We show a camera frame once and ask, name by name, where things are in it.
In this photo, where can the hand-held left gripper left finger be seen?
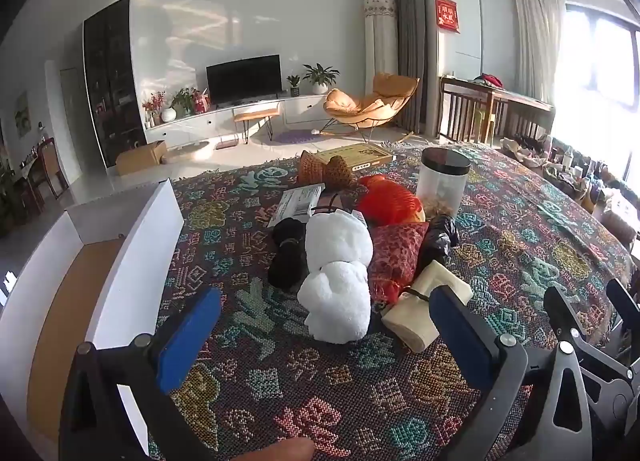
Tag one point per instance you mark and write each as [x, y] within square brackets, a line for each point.
[190, 336]

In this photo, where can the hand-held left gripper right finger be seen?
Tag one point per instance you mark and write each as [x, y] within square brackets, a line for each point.
[460, 336]

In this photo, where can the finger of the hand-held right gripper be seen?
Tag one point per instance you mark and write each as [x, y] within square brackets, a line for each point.
[562, 313]
[625, 301]

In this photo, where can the cream cloth bag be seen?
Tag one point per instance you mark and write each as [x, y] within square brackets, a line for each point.
[415, 316]

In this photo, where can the white storage box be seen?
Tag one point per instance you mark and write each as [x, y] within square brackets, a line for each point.
[140, 251]

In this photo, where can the black ribbon hair bow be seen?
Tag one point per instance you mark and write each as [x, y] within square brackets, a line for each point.
[440, 236]

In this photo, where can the red patterned pouch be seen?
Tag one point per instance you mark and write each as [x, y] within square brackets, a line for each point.
[395, 256]

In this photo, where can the white plush toy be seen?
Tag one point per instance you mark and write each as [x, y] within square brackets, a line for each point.
[335, 261]

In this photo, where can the orange fish plush toy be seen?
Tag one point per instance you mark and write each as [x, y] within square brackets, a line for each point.
[390, 203]

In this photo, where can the brown knitted pouch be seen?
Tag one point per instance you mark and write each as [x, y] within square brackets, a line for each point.
[311, 168]
[340, 172]

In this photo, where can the person's left hand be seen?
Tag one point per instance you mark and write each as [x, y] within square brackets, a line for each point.
[285, 452]

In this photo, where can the clutter of small household things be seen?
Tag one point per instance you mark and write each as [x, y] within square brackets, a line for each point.
[575, 176]

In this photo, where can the patterned woven blanket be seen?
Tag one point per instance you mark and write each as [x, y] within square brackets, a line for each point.
[325, 391]

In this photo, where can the clear plastic jar black lid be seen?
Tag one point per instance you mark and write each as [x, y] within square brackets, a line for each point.
[442, 181]

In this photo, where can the brown cardboard box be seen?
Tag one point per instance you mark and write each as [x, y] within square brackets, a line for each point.
[142, 158]

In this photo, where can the flat yellow cardboard box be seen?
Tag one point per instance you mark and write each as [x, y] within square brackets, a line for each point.
[360, 157]

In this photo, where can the dark wooden chair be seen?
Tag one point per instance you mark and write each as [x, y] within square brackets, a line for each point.
[50, 166]

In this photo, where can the white round vase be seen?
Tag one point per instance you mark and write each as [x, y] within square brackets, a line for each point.
[168, 115]

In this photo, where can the purple floor mat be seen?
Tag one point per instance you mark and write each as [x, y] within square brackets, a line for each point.
[295, 136]

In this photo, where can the wooden stool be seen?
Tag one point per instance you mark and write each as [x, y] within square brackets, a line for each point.
[255, 113]

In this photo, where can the red gift box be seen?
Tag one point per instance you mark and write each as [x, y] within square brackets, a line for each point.
[202, 103]

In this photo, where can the green leafy plant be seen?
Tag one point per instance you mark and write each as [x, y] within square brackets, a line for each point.
[183, 101]

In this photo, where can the red flower arrangement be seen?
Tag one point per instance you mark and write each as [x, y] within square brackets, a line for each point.
[152, 103]

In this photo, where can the red cloth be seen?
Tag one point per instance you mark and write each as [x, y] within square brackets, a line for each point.
[490, 79]

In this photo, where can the large window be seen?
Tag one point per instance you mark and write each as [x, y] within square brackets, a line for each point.
[610, 56]

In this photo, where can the white television cabinet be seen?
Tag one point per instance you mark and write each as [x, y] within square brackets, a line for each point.
[300, 111]

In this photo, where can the orange rocking chair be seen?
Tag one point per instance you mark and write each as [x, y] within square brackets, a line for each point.
[370, 101]

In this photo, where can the black flat television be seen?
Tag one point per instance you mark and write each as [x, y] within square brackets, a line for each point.
[244, 78]

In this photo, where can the dark glass display cabinet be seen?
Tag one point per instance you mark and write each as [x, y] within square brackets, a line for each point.
[112, 81]

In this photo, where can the small potted plant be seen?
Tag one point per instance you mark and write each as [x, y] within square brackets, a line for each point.
[294, 86]

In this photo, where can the white sheer curtain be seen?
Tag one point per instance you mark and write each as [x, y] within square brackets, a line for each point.
[537, 41]

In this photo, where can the large potted plant white pot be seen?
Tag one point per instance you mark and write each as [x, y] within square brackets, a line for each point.
[320, 78]

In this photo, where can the covered standing air conditioner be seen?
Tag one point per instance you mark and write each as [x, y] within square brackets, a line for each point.
[379, 41]

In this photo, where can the grey curtain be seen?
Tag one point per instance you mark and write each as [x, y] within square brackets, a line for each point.
[402, 16]

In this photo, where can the framed wall picture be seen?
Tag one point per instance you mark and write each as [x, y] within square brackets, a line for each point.
[22, 113]

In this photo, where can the red wall calendar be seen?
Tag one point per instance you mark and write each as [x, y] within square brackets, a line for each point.
[447, 13]

